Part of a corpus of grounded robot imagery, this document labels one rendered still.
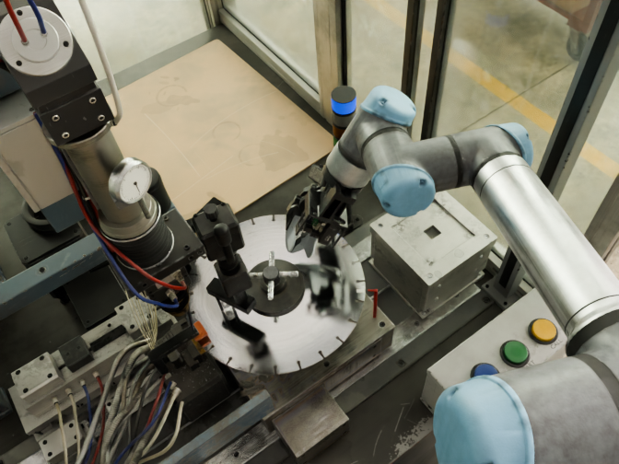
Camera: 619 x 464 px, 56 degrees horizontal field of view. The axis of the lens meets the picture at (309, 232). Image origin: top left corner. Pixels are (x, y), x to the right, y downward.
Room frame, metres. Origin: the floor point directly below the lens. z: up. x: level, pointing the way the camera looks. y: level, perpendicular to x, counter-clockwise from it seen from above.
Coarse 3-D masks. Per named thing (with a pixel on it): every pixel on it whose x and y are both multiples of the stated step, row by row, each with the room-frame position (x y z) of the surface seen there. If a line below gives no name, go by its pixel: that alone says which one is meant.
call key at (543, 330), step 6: (534, 324) 0.42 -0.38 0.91; (540, 324) 0.42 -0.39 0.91; (546, 324) 0.42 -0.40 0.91; (552, 324) 0.42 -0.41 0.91; (534, 330) 0.41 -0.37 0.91; (540, 330) 0.41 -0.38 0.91; (546, 330) 0.41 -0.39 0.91; (552, 330) 0.41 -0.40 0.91; (534, 336) 0.40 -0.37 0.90; (540, 336) 0.40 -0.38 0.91; (546, 336) 0.40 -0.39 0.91; (552, 336) 0.40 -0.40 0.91
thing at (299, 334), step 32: (256, 224) 0.68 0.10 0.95; (256, 256) 0.61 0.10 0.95; (288, 256) 0.60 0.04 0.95; (320, 256) 0.59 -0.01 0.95; (352, 256) 0.58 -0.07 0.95; (192, 288) 0.55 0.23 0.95; (320, 288) 0.52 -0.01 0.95; (352, 288) 0.51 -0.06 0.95; (224, 320) 0.48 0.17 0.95; (256, 320) 0.47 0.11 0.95; (288, 320) 0.46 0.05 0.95; (320, 320) 0.46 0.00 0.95; (224, 352) 0.42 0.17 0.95; (256, 352) 0.41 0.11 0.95; (288, 352) 0.41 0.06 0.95
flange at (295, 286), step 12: (264, 264) 0.58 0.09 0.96; (276, 264) 0.58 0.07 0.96; (288, 264) 0.57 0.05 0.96; (300, 276) 0.54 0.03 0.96; (252, 288) 0.53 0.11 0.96; (264, 288) 0.52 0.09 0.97; (276, 288) 0.52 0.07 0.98; (288, 288) 0.52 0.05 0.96; (300, 288) 0.52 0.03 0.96; (264, 300) 0.50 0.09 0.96; (276, 300) 0.50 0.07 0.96; (288, 300) 0.50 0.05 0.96; (264, 312) 0.48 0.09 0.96; (276, 312) 0.48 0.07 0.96
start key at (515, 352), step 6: (510, 342) 0.39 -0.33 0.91; (516, 342) 0.39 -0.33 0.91; (504, 348) 0.38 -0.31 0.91; (510, 348) 0.38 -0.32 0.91; (516, 348) 0.38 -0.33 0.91; (522, 348) 0.38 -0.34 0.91; (504, 354) 0.37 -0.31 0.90; (510, 354) 0.37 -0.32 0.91; (516, 354) 0.37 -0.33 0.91; (522, 354) 0.37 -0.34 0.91; (510, 360) 0.36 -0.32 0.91; (516, 360) 0.36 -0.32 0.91; (522, 360) 0.36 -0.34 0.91
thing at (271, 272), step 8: (272, 256) 0.57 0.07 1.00; (272, 264) 0.55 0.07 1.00; (264, 272) 0.54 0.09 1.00; (272, 272) 0.53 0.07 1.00; (280, 272) 0.53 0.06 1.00; (288, 272) 0.53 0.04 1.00; (296, 272) 0.53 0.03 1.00; (264, 280) 0.52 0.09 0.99; (272, 280) 0.52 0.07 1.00; (272, 288) 0.50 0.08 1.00; (272, 296) 0.49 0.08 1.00
